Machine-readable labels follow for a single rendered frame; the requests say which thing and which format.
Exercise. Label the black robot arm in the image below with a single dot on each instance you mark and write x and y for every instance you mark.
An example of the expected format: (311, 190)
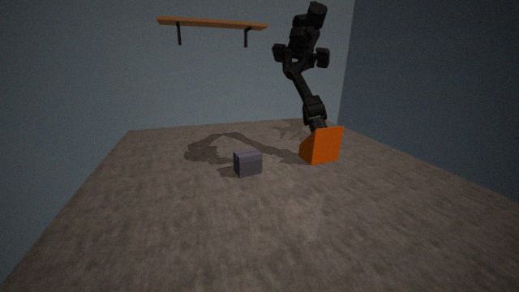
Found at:
(306, 27)

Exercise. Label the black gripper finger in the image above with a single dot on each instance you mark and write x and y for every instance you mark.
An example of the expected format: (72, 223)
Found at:
(286, 54)
(306, 63)

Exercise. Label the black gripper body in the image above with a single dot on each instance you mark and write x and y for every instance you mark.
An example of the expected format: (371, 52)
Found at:
(322, 55)

